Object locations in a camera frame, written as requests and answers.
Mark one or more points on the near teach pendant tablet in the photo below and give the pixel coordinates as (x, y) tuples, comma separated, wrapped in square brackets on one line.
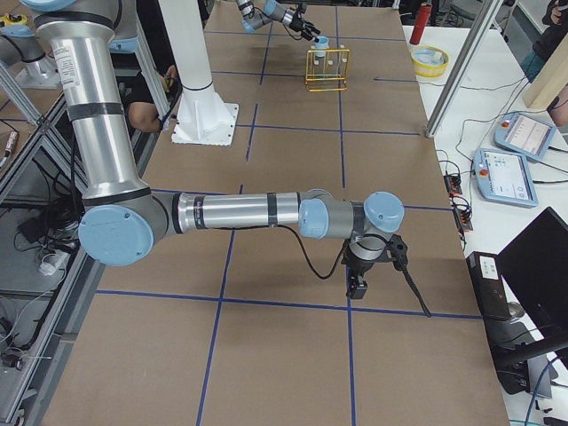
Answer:
[(504, 177)]

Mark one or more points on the far teach pendant tablet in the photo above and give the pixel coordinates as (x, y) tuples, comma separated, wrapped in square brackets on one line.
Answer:
[(524, 134)]

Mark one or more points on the gold wire cup holder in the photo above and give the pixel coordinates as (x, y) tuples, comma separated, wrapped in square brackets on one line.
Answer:
[(326, 69)]

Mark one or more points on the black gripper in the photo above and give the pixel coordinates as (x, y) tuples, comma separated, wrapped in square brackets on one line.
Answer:
[(296, 20), (358, 271)]

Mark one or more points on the orange black connector box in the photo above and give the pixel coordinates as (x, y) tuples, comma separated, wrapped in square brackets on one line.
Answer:
[(453, 184)]

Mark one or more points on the light blue plastic cup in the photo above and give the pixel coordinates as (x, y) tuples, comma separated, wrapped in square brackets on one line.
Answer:
[(321, 44)]

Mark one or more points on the seated person at left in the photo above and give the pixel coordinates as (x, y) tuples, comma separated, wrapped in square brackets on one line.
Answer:
[(141, 110)]

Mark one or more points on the aluminium frame post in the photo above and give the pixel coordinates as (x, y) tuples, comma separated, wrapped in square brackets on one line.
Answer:
[(481, 24)]

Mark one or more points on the red bottle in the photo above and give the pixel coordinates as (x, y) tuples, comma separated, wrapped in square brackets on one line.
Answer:
[(421, 21)]

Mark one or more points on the teach pendant tablet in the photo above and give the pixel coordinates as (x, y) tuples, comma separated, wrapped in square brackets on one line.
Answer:
[(504, 177), (524, 134)]

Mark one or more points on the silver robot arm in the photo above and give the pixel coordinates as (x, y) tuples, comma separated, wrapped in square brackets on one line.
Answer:
[(124, 218), (254, 18)]

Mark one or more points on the yellow tape roll bowl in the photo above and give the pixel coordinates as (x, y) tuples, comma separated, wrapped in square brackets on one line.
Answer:
[(429, 61)]

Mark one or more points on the person in black jacket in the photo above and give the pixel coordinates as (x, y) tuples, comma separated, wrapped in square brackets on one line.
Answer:
[(555, 19)]

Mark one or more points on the black monitor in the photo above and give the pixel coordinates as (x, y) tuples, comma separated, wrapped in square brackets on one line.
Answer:
[(534, 265)]

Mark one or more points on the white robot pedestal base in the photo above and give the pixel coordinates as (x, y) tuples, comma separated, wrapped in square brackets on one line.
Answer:
[(203, 118)]

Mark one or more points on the black computer box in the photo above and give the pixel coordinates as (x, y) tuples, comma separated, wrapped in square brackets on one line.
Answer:
[(488, 286)]

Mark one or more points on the white power strip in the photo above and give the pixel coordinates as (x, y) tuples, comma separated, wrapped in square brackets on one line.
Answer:
[(52, 262)]

